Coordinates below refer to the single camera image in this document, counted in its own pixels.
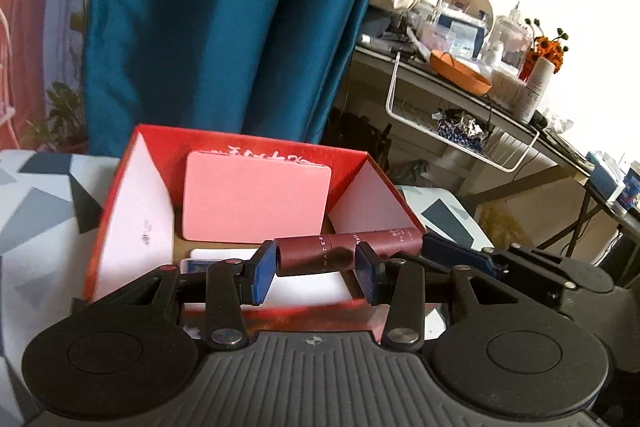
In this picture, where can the clear box of cotton swabs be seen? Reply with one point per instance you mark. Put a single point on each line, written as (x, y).
(507, 89)

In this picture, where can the yellow plastic bag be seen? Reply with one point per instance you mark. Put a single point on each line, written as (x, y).
(505, 222)

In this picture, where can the clear plastic container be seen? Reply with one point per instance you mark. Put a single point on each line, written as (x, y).
(510, 37)

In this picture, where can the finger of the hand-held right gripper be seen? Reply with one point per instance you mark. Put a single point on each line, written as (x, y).
(445, 249)

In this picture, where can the geometric patterned tablecloth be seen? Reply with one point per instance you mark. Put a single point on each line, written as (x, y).
(40, 217)

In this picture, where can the maroon cylindrical tube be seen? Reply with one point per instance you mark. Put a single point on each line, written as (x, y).
(310, 252)

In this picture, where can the orange bowl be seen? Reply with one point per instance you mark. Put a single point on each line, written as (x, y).
(460, 74)

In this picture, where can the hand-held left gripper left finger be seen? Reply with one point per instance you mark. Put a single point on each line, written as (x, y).
(264, 272)

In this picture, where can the cluttered dressing desk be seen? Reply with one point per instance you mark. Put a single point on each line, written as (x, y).
(525, 184)

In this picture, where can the small clear blue case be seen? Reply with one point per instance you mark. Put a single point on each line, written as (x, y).
(192, 266)

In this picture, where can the blue patterned foil packets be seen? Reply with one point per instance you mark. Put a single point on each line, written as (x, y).
(460, 132)

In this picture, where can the blue tissue box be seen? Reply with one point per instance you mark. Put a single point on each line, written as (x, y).
(605, 172)

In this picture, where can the blue packet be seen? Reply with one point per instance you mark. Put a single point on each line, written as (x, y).
(465, 39)

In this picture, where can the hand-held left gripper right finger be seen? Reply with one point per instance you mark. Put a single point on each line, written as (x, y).
(367, 274)

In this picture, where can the printed wall backdrop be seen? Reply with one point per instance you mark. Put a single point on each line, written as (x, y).
(30, 32)

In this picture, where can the black bag under desk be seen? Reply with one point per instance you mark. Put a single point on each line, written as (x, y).
(360, 142)

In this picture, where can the red strawberry print cardboard box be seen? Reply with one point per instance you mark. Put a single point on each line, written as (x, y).
(350, 167)

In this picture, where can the pink plastic tub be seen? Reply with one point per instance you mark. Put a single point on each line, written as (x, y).
(437, 39)

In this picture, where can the white spray bottle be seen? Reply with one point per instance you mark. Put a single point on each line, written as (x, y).
(535, 89)

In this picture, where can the teal curtain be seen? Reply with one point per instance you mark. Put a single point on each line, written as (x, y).
(225, 7)

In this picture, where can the pink rectangular case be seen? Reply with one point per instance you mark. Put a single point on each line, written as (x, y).
(255, 197)

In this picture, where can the orange artificial flowers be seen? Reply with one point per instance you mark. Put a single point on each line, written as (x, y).
(545, 49)

